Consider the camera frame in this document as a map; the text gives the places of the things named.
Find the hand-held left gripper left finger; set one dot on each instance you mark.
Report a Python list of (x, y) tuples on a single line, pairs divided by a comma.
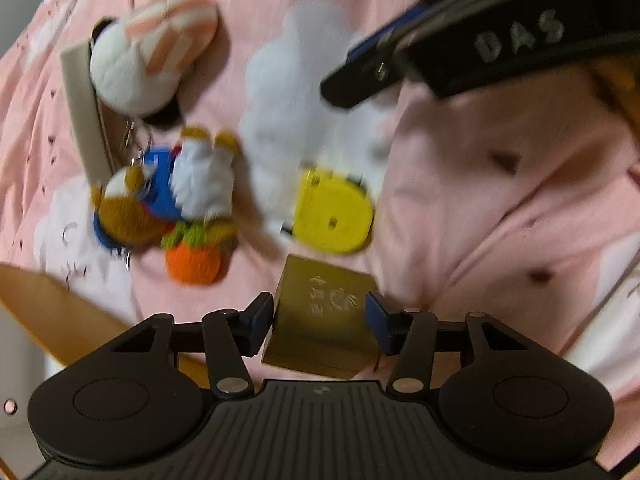
[(260, 320)]

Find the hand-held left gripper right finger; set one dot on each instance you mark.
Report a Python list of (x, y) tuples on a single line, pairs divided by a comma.
[(380, 325)]

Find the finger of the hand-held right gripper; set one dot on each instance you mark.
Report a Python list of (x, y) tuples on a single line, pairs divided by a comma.
[(365, 75)]

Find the gold box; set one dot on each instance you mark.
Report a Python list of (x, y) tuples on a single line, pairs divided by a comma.
[(320, 320)]

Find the orange crochet carrot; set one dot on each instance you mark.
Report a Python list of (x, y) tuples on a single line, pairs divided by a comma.
[(192, 262)]

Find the yellow round tape measure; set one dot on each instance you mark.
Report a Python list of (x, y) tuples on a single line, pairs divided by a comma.
[(330, 210)]

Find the bear plush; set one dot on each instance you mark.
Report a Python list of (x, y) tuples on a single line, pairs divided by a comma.
[(200, 180)]

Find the orange cardboard box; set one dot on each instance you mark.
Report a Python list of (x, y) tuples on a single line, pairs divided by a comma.
[(60, 305)]

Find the white plush with striped hat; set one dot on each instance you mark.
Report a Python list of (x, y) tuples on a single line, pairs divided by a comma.
[(130, 75)]

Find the white rectangular box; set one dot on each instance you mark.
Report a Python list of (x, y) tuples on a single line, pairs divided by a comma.
[(87, 125)]

